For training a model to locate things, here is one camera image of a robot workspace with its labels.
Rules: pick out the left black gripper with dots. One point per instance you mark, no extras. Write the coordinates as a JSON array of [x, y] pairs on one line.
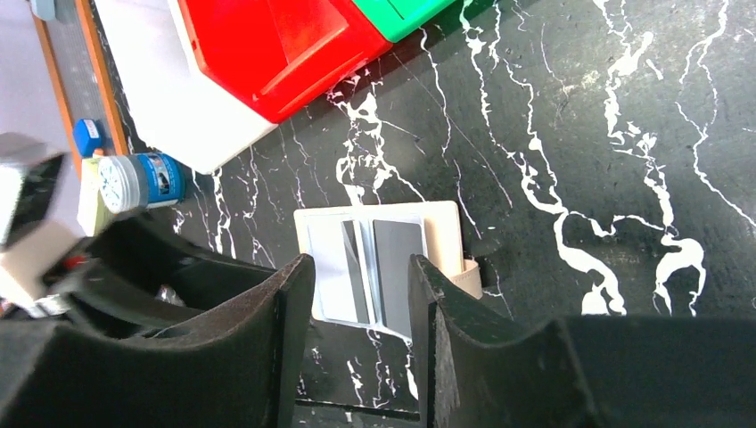
[[131, 273]]

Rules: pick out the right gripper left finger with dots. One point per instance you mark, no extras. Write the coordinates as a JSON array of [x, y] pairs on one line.
[[235, 365]]

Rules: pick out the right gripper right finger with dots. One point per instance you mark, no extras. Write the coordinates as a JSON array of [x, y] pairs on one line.
[[476, 368]]

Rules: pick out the beige leather card holder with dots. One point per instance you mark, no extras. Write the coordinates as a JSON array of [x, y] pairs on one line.
[[361, 255]]

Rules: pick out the white plastic bin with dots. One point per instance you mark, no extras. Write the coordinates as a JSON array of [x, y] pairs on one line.
[[176, 108]]

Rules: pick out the silver card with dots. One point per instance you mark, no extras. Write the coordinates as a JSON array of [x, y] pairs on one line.
[[395, 242]]

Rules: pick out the red plastic bin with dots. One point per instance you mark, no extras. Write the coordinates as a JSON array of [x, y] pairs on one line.
[[278, 56]]

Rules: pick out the green plastic bin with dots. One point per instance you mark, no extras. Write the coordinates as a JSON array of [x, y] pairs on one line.
[[396, 19]]

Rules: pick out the dark grey card in holder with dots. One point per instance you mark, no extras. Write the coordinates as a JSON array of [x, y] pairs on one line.
[[353, 248]]

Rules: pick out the blue white round tin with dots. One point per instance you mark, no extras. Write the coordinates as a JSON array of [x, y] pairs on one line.
[[138, 181]]

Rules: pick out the wooden three-tier shelf rack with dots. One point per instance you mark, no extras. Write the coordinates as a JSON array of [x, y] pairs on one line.
[[76, 61]]

